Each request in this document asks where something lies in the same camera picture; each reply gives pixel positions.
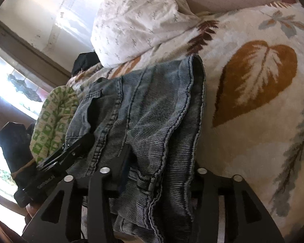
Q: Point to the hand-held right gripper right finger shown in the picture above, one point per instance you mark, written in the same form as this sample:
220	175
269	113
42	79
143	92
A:
205	182

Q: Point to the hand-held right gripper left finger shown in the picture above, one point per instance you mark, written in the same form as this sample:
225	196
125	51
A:
123	167

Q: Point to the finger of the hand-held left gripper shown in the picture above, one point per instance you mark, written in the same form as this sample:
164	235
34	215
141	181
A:
63	155

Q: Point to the blue denim pants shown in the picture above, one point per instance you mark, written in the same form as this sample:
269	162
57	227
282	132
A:
154	106

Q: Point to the green patterned cloth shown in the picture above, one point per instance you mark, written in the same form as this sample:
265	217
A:
53	121

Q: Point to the leaf print blanket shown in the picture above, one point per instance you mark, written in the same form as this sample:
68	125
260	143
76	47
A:
243	157

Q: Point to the black cloth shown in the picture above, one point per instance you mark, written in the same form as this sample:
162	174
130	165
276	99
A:
84	60

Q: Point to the white patterned pillow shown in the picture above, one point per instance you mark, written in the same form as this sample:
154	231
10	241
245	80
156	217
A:
131	22

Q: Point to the brown window frame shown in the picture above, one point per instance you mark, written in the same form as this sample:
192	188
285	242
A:
33	48

